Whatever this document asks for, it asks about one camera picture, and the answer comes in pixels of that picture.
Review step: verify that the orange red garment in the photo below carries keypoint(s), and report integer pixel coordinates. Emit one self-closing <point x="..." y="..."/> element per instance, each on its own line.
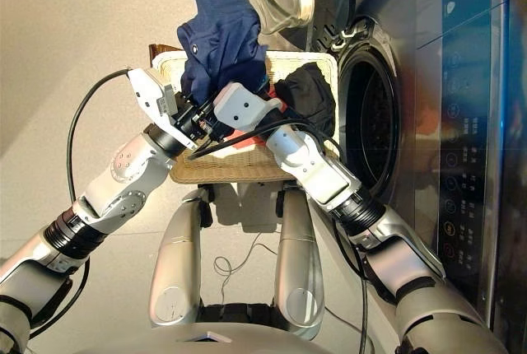
<point x="247" y="142"/>

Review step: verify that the navy blue garment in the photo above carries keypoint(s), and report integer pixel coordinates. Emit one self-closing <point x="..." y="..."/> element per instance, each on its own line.
<point x="222" y="41"/>

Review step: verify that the black garment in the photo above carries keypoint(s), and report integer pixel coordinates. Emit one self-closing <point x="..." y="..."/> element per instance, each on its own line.
<point x="309" y="94"/>

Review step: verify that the pale woven basket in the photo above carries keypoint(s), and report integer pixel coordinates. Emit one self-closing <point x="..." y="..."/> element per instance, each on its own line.
<point x="230" y="169"/>

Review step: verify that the grey washing machine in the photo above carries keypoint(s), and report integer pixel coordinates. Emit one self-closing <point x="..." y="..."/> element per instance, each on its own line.
<point x="432" y="123"/>

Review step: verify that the silver robot leg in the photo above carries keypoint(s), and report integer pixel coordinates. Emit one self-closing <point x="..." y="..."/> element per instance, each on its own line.
<point x="175" y="267"/>
<point x="298" y="267"/>

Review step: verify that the black robot waist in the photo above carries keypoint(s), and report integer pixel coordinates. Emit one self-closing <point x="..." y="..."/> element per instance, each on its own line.
<point x="236" y="313"/>

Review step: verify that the silver robot torso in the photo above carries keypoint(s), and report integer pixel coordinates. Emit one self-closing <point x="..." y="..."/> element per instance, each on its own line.
<point x="226" y="341"/>

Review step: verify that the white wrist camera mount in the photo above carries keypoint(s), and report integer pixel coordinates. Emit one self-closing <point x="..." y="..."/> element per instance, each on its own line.
<point x="243" y="107"/>
<point x="150" y="94"/>

